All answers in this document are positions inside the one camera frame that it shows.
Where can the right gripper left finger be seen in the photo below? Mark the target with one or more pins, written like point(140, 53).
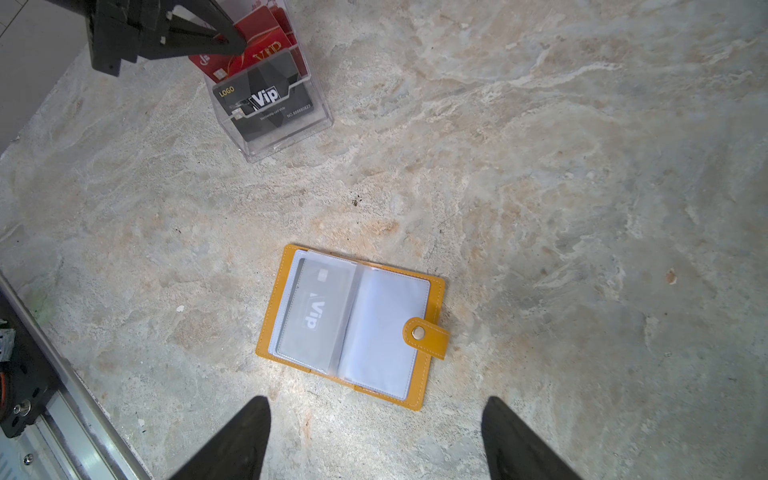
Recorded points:
point(237, 450)

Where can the black VIP card in box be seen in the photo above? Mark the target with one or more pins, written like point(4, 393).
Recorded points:
point(265, 96)

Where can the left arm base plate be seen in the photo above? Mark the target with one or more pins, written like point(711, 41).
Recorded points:
point(28, 381)

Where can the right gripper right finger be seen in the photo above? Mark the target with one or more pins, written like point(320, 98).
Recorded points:
point(514, 450)

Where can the clear plastic card box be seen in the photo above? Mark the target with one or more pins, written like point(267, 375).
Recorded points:
point(303, 127)

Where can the aluminium mounting rail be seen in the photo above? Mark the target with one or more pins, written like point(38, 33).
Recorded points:
point(73, 438)

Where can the yellow leather card holder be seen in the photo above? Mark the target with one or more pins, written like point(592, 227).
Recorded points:
point(392, 334)

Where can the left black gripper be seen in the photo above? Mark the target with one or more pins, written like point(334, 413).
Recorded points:
point(119, 31)

